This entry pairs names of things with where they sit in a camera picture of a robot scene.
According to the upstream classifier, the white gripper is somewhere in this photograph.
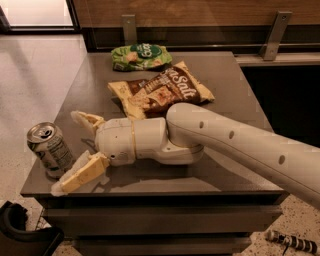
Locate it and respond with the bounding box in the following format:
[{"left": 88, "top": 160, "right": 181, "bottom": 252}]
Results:
[{"left": 51, "top": 111, "right": 204, "bottom": 196}]

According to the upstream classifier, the silver green 7up can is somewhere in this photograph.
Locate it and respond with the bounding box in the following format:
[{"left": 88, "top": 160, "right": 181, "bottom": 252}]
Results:
[{"left": 27, "top": 122, "right": 75, "bottom": 179}]

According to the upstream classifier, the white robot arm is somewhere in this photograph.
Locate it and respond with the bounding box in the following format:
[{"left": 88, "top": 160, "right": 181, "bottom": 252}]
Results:
[{"left": 51, "top": 103, "right": 320, "bottom": 208}]

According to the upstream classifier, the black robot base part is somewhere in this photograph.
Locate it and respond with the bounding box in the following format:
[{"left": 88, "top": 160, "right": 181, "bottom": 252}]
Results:
[{"left": 0, "top": 201, "right": 64, "bottom": 256}]

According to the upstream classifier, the brown yellow sea salt chip bag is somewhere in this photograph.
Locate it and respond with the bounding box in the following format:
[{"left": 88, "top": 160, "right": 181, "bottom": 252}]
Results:
[{"left": 108, "top": 61, "right": 215, "bottom": 119}]

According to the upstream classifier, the green chip bag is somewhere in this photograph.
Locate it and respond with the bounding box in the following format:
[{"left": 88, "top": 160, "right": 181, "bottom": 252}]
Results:
[{"left": 111, "top": 43, "right": 172, "bottom": 71}]

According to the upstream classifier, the grey drawer cabinet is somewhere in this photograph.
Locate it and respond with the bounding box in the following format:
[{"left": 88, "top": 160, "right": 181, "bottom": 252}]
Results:
[{"left": 21, "top": 52, "right": 289, "bottom": 256}]

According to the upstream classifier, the black white striped stick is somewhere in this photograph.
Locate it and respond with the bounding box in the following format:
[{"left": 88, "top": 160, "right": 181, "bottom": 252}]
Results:
[{"left": 265, "top": 230, "right": 320, "bottom": 256}]

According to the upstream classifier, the left metal bracket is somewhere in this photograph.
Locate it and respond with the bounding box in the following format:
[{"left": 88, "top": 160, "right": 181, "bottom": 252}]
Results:
[{"left": 121, "top": 14, "right": 137, "bottom": 45}]

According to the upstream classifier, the metal bracket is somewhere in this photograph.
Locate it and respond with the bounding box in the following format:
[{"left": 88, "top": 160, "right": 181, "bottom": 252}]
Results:
[
  {"left": 259, "top": 11, "right": 292, "bottom": 61},
  {"left": 121, "top": 14, "right": 137, "bottom": 45}
]

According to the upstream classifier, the right metal bracket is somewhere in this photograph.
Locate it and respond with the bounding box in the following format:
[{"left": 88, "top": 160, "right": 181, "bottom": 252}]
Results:
[{"left": 259, "top": 11, "right": 292, "bottom": 61}]

